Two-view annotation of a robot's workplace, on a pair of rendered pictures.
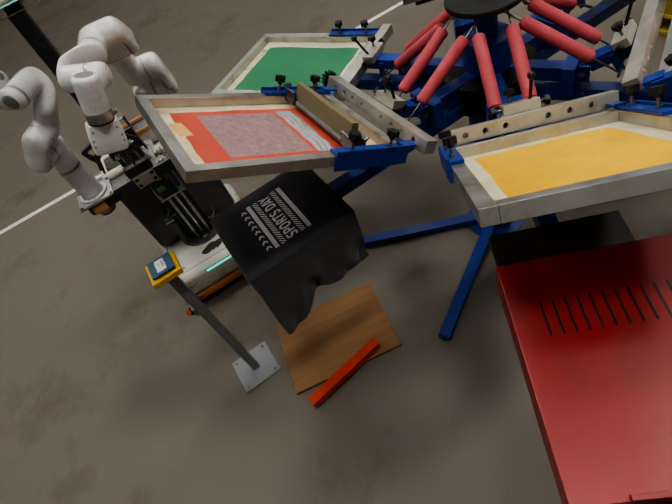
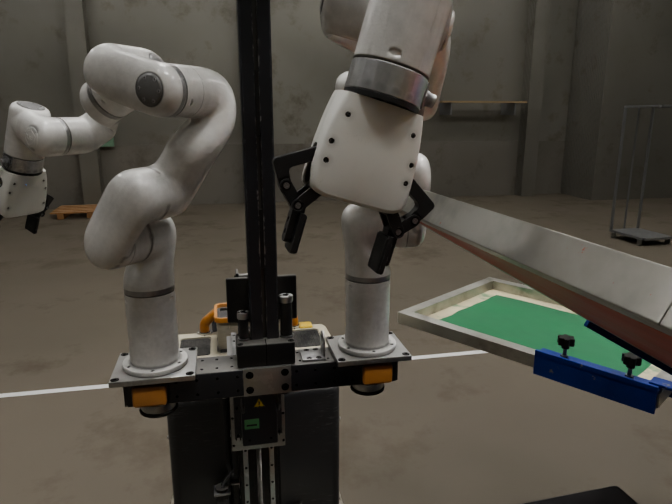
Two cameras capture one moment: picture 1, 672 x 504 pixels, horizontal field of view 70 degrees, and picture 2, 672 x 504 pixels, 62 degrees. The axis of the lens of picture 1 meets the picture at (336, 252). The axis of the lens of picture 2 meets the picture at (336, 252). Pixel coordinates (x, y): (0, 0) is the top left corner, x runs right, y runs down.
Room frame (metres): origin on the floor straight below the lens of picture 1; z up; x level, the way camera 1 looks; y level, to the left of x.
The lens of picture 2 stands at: (0.86, 0.52, 1.62)
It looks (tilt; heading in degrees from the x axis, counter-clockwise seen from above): 14 degrees down; 358
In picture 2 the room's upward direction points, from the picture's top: straight up
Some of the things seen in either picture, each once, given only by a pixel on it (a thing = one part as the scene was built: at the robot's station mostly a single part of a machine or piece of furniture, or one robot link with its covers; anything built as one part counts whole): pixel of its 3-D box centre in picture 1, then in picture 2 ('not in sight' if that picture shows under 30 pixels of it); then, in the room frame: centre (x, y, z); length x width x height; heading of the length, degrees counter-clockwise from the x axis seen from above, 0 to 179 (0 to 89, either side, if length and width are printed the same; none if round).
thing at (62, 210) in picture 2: not in sight; (94, 210); (10.21, 4.30, 0.06); 1.21 x 0.83 x 0.11; 100
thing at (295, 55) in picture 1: (312, 52); (602, 312); (2.39, -0.32, 1.05); 1.08 x 0.61 x 0.23; 43
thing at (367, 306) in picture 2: not in sight; (365, 309); (1.99, 0.42, 1.21); 0.16 x 0.13 x 0.15; 10
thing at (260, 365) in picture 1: (216, 324); not in sight; (1.48, 0.67, 0.48); 0.22 x 0.22 x 0.96; 13
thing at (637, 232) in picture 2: not in sight; (648, 175); (7.91, -3.74, 0.87); 0.63 x 0.52 x 1.74; 9
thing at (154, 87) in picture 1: (154, 97); (372, 239); (1.98, 0.41, 1.37); 0.13 x 0.10 x 0.16; 88
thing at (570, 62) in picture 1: (488, 68); not in sight; (1.72, -0.94, 0.99); 0.82 x 0.79 x 0.12; 103
